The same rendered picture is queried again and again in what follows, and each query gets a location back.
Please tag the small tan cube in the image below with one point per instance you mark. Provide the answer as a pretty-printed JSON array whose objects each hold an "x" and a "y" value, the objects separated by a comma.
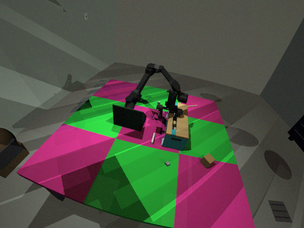
[{"x": 207, "y": 160}]

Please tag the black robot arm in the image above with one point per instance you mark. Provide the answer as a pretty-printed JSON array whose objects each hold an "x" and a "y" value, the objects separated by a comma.
[{"x": 149, "y": 71}]

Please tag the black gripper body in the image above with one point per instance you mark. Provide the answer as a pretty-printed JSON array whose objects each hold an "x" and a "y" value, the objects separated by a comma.
[{"x": 170, "y": 106}]

